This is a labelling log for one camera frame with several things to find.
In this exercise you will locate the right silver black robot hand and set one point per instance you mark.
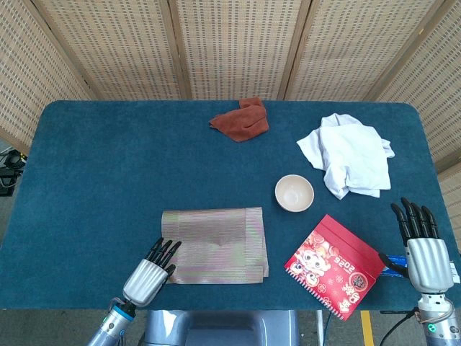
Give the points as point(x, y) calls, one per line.
point(430, 265)

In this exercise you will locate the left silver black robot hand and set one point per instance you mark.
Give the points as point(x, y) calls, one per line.
point(146, 283)

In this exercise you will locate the silver woven placemat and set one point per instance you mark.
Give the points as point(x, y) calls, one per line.
point(219, 245)

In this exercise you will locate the beige bowl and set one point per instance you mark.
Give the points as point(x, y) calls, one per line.
point(294, 192)

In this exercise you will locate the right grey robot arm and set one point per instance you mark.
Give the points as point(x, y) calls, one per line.
point(437, 324)

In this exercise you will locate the blue white toothpaste box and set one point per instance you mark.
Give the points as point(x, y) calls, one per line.
point(396, 258)

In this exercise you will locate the grey blue robot torso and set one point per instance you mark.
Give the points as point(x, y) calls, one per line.
point(223, 328)

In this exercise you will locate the yellow floor tape strip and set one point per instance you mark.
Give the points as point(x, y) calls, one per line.
point(366, 328)

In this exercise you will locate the red spiral desk calendar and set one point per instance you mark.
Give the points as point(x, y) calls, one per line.
point(335, 266)

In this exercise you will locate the blue carpet table cover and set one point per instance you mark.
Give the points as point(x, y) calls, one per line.
point(108, 162)

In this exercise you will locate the white table leg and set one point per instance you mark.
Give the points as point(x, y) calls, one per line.
point(319, 328)

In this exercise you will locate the crumpled white cloth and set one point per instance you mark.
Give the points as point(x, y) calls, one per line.
point(354, 158)

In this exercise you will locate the rust brown cloth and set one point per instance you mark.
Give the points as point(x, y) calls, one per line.
point(243, 120)

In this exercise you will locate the bamboo folding screen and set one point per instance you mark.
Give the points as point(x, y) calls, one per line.
point(234, 47)

